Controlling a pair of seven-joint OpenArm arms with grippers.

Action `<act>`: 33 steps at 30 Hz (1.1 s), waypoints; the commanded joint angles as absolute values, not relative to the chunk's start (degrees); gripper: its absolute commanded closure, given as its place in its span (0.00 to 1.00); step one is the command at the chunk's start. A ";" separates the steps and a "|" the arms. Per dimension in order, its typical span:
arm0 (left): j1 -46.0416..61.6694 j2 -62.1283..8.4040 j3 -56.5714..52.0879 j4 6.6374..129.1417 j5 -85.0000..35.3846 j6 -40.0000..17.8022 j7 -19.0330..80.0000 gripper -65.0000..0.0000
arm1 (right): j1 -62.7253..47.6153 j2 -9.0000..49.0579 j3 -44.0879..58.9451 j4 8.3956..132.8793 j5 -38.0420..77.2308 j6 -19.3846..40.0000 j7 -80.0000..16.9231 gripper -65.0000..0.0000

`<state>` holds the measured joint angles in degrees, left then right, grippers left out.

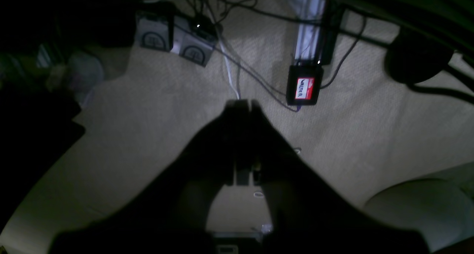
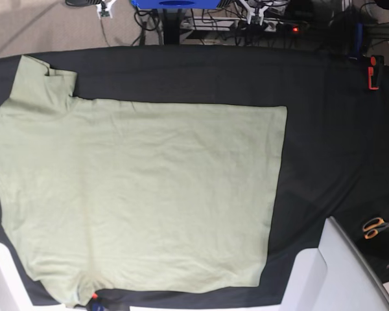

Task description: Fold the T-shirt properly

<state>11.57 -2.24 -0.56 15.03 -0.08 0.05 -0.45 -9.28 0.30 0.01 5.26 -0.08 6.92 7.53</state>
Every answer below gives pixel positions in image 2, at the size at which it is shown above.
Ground light green T-shirt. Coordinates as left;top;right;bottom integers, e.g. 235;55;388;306
0;56;287;306

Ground black stand pole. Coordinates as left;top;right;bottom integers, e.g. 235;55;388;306
159;9;186;45

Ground black table cloth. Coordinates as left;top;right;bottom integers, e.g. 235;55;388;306
0;45;389;309

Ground blue box on stand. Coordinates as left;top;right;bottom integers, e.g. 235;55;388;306
131;0;220;10

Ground red black clamp right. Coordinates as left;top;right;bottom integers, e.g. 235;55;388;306
368;55;384;91

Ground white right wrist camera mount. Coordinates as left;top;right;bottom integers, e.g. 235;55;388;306
96;0;117;19

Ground white frame piece right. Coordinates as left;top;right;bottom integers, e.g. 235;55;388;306
279;217;389;311

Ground white frame piece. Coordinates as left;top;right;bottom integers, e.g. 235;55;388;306
279;217;389;311
0;243;70;310

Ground orange handled scissors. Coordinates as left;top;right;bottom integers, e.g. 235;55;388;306
362;217;389;240

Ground white frame piece left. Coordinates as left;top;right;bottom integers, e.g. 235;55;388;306
0;243;70;310

